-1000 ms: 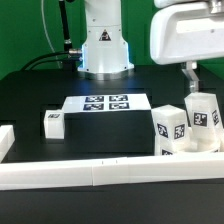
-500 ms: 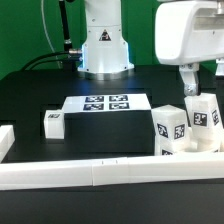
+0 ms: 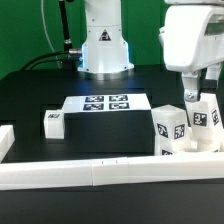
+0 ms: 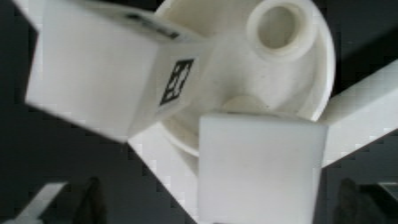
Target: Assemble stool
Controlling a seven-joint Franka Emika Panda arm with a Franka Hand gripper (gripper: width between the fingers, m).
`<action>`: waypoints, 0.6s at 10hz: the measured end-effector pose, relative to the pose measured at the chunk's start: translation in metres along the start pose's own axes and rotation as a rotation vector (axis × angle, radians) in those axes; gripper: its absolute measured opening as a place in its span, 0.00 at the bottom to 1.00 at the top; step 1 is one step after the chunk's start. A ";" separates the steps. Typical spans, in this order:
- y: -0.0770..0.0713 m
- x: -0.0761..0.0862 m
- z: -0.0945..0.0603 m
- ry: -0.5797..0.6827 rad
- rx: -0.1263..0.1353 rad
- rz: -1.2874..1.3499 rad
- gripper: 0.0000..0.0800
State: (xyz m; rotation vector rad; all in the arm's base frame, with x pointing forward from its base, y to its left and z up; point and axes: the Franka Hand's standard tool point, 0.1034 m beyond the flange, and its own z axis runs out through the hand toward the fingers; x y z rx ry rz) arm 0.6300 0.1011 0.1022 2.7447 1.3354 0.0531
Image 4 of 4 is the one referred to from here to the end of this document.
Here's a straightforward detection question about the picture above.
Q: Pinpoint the white round stool seat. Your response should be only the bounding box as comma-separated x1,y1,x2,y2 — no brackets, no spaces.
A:
156,0,334,155

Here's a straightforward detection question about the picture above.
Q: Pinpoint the white U-shaped fence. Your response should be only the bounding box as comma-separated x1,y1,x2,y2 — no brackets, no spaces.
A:
129,60,398,224

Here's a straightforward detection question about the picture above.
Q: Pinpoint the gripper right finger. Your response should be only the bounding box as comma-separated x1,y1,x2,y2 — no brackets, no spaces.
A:
334,178,398,224

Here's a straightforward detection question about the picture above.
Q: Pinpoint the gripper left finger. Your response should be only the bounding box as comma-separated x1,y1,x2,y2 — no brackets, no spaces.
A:
10,177,108,224

